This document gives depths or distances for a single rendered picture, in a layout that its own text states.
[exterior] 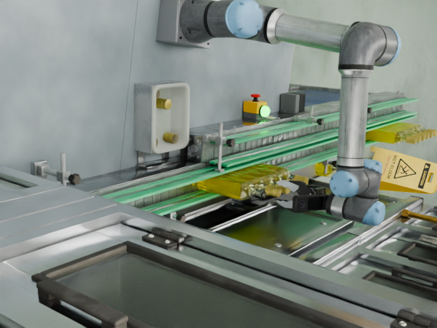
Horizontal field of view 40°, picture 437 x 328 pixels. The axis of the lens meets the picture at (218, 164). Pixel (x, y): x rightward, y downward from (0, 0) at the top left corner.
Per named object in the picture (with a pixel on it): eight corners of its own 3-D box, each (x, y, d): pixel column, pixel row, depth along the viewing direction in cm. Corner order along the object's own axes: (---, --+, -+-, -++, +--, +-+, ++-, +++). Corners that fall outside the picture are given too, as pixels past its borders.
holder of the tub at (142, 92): (134, 166, 199) (151, 170, 195) (134, 83, 193) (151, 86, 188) (169, 157, 213) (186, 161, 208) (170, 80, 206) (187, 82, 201)
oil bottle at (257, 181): (207, 185, 211) (256, 198, 198) (207, 170, 210) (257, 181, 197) (217, 182, 215) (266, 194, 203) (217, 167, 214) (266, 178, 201)
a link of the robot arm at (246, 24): (207, -3, 185) (242, -5, 177) (233, 2, 196) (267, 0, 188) (205, 36, 187) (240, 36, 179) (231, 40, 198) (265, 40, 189)
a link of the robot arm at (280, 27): (234, -1, 194) (390, 25, 163) (259, 4, 206) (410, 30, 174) (227, 36, 197) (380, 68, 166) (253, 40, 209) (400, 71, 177)
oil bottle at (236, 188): (196, 189, 207) (246, 202, 194) (197, 173, 205) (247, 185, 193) (207, 185, 211) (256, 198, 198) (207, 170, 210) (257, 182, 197)
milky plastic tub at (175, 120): (134, 150, 198) (153, 155, 193) (134, 82, 192) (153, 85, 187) (170, 143, 211) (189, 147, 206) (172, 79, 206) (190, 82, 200)
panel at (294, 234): (88, 281, 161) (181, 323, 141) (87, 271, 160) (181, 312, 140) (273, 206, 230) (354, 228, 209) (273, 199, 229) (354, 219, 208)
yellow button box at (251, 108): (241, 118, 242) (256, 120, 238) (242, 99, 241) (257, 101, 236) (251, 116, 248) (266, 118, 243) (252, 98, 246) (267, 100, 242)
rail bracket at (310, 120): (292, 121, 249) (320, 125, 241) (292, 103, 248) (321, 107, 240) (296, 120, 252) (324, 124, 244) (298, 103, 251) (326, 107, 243)
